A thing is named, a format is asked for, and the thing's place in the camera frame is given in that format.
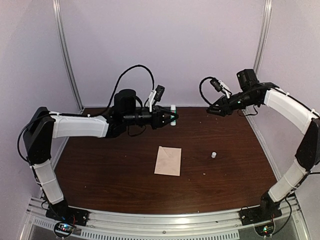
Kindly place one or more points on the aluminium frame post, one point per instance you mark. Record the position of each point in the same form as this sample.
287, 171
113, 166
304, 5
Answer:
264, 31
65, 53

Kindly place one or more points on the right aluminium frame post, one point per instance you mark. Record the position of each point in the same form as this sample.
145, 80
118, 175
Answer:
264, 31

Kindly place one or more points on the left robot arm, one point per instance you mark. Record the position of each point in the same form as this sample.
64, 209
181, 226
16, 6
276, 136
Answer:
46, 135

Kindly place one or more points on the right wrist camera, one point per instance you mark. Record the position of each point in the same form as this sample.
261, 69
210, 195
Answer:
220, 86

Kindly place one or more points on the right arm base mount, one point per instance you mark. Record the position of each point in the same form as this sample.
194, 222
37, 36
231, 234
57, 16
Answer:
266, 211

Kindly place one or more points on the left aluminium frame post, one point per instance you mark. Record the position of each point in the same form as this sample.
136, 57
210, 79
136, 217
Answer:
65, 53

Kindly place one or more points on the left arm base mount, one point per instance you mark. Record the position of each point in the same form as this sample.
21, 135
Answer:
62, 212

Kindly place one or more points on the green white glue stick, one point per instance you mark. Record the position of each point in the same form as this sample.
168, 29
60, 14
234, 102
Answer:
173, 111

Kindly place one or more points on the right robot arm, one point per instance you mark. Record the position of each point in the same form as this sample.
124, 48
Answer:
298, 131

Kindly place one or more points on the aluminium front rail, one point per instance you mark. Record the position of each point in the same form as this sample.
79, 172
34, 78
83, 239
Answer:
219, 225

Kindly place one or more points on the beige envelope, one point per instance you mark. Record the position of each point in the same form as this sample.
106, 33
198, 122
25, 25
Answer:
168, 161

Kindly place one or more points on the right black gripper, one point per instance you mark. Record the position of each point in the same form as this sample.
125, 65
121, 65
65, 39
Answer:
226, 108

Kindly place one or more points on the white glue stick cap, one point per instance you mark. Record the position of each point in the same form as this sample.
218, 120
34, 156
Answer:
213, 155

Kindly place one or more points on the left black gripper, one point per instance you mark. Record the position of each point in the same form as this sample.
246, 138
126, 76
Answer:
158, 120

